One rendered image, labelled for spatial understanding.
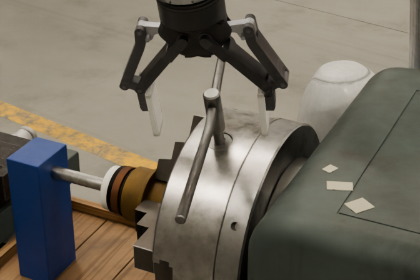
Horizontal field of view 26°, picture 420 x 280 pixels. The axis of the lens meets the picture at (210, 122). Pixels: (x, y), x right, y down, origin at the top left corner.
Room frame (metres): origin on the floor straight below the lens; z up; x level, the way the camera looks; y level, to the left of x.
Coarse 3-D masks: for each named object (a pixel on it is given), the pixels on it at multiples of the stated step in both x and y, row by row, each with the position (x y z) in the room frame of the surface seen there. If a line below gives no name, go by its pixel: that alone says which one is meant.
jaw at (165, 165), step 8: (192, 120) 1.17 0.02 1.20; (200, 120) 1.16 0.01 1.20; (192, 128) 1.16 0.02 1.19; (176, 144) 1.16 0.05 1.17; (176, 152) 1.15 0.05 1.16; (160, 160) 1.15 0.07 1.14; (168, 160) 1.16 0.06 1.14; (160, 168) 1.15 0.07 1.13; (168, 168) 1.14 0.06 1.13; (160, 176) 1.14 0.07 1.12; (168, 176) 1.14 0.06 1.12
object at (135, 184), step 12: (120, 168) 1.17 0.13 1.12; (132, 168) 1.17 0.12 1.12; (144, 168) 1.16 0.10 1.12; (156, 168) 1.16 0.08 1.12; (120, 180) 1.14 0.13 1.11; (132, 180) 1.14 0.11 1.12; (144, 180) 1.13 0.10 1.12; (156, 180) 1.15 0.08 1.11; (108, 192) 1.14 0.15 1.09; (120, 192) 1.13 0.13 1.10; (132, 192) 1.12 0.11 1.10; (144, 192) 1.11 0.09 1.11; (156, 192) 1.12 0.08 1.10; (108, 204) 1.14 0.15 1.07; (120, 204) 1.13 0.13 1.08; (132, 204) 1.11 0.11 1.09; (132, 216) 1.11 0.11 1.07
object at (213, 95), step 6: (210, 90) 1.03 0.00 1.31; (216, 90) 1.03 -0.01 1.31; (204, 96) 1.02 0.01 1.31; (210, 96) 1.02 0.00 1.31; (216, 96) 1.02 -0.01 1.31; (204, 102) 1.02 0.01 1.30; (210, 102) 1.02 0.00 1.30; (216, 102) 1.02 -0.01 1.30; (216, 108) 1.02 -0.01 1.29; (216, 114) 1.02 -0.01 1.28; (222, 114) 1.03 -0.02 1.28; (216, 120) 1.03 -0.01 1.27; (222, 120) 1.03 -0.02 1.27; (216, 126) 1.03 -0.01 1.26; (222, 126) 1.03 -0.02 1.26; (216, 132) 1.03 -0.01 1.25; (222, 132) 1.04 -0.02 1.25; (216, 138) 1.04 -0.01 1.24; (222, 138) 1.04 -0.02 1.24; (216, 144) 1.04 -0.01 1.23; (222, 144) 1.04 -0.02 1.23
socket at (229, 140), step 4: (212, 136) 1.06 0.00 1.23; (224, 136) 1.06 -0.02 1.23; (228, 136) 1.06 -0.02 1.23; (212, 140) 1.05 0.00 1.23; (228, 140) 1.05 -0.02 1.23; (212, 144) 1.05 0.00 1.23; (224, 144) 1.04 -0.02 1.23; (228, 144) 1.04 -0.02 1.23; (212, 148) 1.04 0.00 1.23; (216, 148) 1.04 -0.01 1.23; (220, 148) 1.04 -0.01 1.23; (224, 148) 1.04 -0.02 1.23
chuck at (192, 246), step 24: (240, 120) 1.10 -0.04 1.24; (192, 144) 1.05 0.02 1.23; (240, 144) 1.04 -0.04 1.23; (216, 168) 1.01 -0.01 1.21; (240, 168) 1.00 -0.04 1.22; (168, 192) 1.00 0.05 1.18; (216, 192) 0.98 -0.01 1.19; (168, 216) 0.98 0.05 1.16; (192, 216) 0.97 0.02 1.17; (216, 216) 0.96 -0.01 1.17; (168, 240) 0.96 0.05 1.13; (192, 240) 0.95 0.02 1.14; (216, 240) 0.94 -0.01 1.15; (192, 264) 0.94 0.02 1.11
